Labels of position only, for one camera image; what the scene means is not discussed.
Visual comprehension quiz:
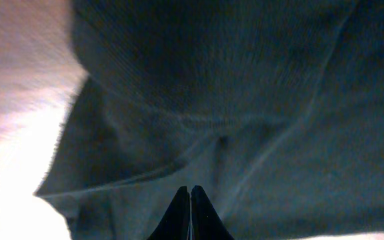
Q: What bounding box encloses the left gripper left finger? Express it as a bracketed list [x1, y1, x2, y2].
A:
[147, 186, 190, 240]

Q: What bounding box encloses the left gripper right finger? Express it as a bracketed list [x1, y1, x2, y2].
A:
[191, 185, 234, 240]

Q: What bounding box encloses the black t-shirt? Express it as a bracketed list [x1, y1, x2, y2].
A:
[36, 0, 384, 239]

